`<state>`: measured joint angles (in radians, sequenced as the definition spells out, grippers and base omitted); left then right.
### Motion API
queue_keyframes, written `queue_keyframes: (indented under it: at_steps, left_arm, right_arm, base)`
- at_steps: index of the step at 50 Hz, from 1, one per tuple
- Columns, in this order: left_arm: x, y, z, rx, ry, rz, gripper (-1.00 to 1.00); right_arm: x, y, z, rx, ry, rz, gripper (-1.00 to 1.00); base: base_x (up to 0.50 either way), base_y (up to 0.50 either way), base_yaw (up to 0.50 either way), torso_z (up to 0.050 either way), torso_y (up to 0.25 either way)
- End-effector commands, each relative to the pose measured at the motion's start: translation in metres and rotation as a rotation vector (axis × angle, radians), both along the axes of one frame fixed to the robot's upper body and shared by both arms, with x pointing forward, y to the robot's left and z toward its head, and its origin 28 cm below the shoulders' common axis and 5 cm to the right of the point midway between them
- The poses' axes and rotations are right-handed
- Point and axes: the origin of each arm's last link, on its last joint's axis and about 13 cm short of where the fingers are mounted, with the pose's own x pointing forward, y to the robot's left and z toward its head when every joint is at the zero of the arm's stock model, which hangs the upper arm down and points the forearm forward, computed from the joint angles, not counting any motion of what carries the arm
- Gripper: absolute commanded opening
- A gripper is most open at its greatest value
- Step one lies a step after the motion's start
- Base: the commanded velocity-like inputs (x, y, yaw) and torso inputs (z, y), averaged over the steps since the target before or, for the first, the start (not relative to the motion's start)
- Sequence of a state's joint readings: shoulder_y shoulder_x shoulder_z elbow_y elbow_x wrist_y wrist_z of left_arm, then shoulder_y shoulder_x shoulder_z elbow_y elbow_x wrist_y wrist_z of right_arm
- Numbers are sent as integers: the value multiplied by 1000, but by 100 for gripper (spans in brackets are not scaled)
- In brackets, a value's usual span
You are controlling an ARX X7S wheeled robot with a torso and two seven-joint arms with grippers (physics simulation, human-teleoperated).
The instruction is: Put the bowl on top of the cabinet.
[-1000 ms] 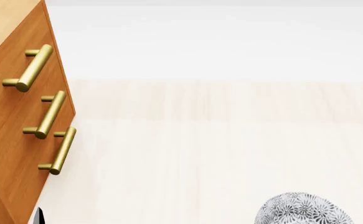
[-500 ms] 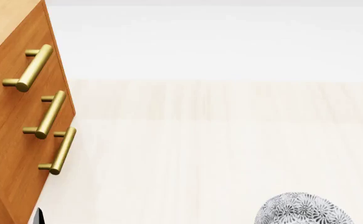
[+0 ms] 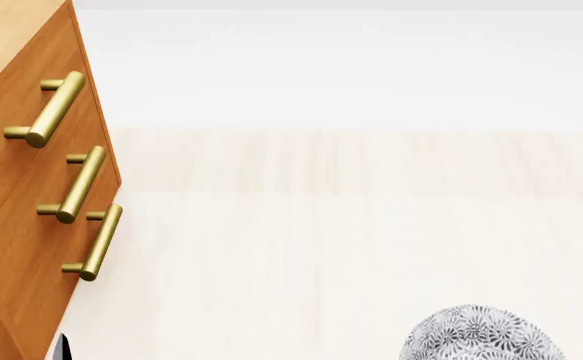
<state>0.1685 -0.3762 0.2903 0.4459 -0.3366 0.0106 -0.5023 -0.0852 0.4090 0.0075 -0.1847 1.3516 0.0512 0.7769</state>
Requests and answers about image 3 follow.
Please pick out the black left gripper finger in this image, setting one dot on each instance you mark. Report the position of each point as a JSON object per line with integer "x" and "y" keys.
{"x": 62, "y": 348}

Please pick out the wooden drawer cabinet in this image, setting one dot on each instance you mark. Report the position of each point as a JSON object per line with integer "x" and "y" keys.
{"x": 16, "y": 187}

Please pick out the floral patterned black white bowl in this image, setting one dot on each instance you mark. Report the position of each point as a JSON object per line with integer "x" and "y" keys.
{"x": 481, "y": 333}

